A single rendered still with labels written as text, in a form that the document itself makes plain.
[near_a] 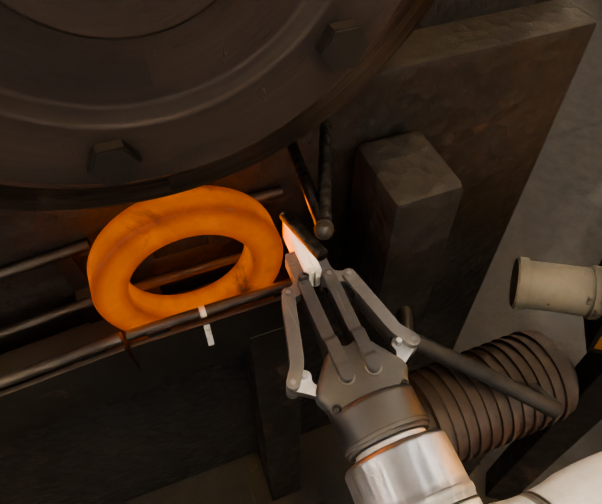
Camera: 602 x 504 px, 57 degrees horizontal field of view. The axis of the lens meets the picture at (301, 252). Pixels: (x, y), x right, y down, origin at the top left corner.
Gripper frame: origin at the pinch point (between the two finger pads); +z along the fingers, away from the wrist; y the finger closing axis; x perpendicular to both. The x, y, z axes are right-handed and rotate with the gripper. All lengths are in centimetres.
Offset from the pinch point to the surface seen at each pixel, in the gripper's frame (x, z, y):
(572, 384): -21.4, -17.9, 31.2
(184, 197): 9.5, 2.6, -9.8
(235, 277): -3.5, 1.5, -6.6
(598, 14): -86, 121, 182
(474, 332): -76, 10, 52
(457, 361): -15.2, -11.6, 15.9
